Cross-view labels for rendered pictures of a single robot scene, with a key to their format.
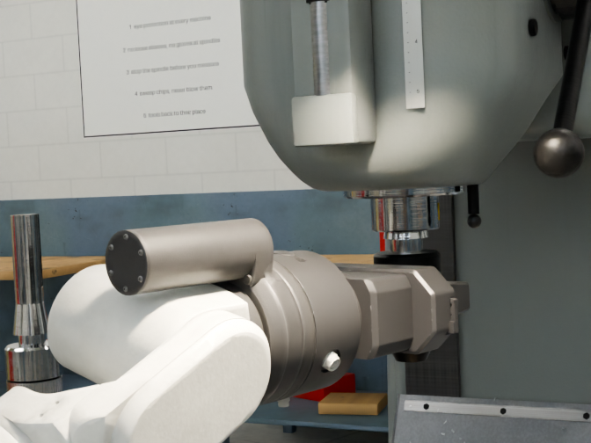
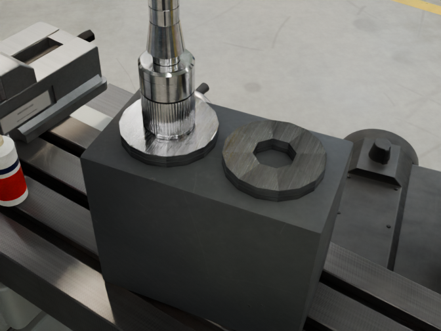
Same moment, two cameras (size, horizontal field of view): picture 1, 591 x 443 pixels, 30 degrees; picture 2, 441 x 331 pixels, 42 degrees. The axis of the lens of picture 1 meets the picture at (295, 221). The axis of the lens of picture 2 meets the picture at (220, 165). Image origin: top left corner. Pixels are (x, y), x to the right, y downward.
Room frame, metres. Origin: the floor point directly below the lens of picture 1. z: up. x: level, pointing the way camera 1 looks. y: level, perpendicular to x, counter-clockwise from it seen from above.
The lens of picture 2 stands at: (1.33, 0.31, 1.45)
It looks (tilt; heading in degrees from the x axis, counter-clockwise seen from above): 44 degrees down; 184
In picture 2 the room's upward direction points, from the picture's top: 2 degrees clockwise
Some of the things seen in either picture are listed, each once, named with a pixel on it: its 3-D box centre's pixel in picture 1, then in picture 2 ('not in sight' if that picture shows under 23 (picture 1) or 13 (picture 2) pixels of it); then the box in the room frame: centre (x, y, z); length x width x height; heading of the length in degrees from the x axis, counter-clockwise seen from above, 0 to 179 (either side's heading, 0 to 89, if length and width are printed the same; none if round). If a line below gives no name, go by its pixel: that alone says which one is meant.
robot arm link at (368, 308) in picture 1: (324, 319); not in sight; (0.70, -0.02, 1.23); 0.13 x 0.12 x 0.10; 48
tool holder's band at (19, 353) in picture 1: (32, 350); (166, 63); (0.94, 0.23, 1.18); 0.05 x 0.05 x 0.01
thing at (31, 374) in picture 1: (34, 388); (168, 96); (0.94, 0.23, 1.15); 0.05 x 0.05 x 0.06
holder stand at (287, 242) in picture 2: not in sight; (218, 213); (0.95, 0.28, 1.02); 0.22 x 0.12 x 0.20; 74
